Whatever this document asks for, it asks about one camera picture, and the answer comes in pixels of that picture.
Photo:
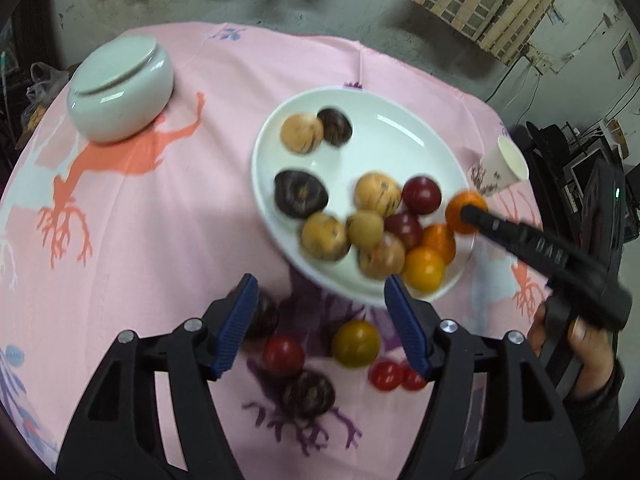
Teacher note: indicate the dark brown fruit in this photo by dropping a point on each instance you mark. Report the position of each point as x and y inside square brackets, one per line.
[337, 129]

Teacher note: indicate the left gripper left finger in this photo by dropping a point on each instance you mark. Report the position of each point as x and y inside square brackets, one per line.
[227, 320]

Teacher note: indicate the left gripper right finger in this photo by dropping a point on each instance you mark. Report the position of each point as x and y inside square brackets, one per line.
[415, 321]

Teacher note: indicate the small mandarin orange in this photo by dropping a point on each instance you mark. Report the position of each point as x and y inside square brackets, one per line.
[440, 238]

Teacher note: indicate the dark red plum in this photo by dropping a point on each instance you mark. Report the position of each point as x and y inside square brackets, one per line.
[406, 227]

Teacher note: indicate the small yellow longan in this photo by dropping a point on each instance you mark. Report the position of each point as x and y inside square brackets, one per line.
[365, 228]

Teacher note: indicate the white lidded ceramic jar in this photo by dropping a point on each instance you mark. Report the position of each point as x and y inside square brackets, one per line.
[120, 89]

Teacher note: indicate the speckled tan fruit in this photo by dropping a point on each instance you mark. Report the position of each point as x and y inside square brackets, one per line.
[324, 237]

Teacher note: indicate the white oval plate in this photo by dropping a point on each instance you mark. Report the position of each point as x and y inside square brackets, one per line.
[389, 145]

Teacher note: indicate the dark purple mangosteen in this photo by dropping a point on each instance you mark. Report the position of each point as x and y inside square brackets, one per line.
[308, 395]
[265, 319]
[299, 194]

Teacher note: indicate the tan round fruit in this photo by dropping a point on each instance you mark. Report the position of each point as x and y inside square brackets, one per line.
[385, 258]

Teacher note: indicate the person's right hand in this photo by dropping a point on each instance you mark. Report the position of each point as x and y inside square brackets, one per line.
[589, 344]

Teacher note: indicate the patterned paper cup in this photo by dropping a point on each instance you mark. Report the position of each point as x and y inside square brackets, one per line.
[501, 167]

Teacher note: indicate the red cherry tomato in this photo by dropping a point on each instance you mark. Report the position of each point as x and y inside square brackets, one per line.
[386, 375]
[411, 380]
[283, 356]

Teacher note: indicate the green yellow tomato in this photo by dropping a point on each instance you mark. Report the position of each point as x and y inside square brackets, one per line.
[356, 344]

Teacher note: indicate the black equipment stand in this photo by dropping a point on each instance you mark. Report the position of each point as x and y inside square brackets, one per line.
[559, 171]

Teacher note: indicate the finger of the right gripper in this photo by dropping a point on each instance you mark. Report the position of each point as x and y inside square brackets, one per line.
[508, 235]

